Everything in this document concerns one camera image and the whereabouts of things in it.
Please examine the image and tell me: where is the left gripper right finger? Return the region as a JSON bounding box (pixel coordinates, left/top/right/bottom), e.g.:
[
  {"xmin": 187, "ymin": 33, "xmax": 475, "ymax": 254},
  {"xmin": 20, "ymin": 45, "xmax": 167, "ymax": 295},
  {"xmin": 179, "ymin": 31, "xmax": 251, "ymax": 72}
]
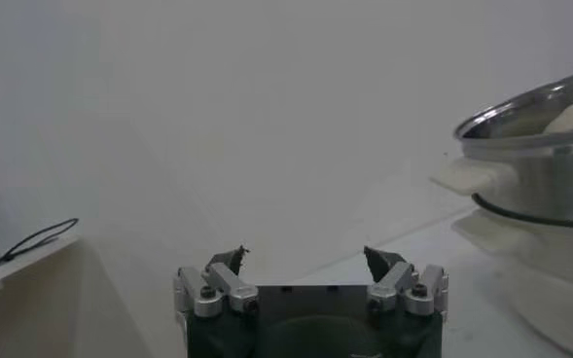
[{"xmin": 363, "ymin": 245, "xmax": 450, "ymax": 317}]

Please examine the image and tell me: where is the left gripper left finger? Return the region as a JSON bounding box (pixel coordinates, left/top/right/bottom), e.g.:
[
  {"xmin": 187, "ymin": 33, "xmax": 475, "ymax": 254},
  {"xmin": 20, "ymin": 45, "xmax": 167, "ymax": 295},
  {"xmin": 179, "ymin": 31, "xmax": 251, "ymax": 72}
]
[{"xmin": 172, "ymin": 245, "xmax": 261, "ymax": 320}]

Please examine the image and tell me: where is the stainless steel steamer basket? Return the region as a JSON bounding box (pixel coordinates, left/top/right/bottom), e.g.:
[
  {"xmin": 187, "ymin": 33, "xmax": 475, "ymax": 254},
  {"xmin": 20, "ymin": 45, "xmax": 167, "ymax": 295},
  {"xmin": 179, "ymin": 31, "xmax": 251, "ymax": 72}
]
[{"xmin": 430, "ymin": 67, "xmax": 573, "ymax": 224}]

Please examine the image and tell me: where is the cream electric cooker base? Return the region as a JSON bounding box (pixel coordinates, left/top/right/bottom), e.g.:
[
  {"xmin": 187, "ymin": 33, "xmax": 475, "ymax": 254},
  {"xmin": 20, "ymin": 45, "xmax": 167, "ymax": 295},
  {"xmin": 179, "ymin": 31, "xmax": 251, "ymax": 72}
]
[{"xmin": 450, "ymin": 193, "xmax": 573, "ymax": 358}]

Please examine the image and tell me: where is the thin black cable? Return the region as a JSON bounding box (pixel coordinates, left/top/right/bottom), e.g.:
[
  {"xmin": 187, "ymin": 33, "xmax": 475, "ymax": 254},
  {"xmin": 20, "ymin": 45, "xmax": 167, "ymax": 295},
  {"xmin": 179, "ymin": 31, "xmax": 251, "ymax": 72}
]
[{"xmin": 0, "ymin": 217, "xmax": 80, "ymax": 278}]

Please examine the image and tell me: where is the white side table with cable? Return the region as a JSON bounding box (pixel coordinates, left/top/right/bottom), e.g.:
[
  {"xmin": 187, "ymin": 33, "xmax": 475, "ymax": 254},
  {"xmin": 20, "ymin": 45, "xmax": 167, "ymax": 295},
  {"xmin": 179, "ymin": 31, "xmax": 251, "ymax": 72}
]
[{"xmin": 0, "ymin": 228, "xmax": 82, "ymax": 306}]

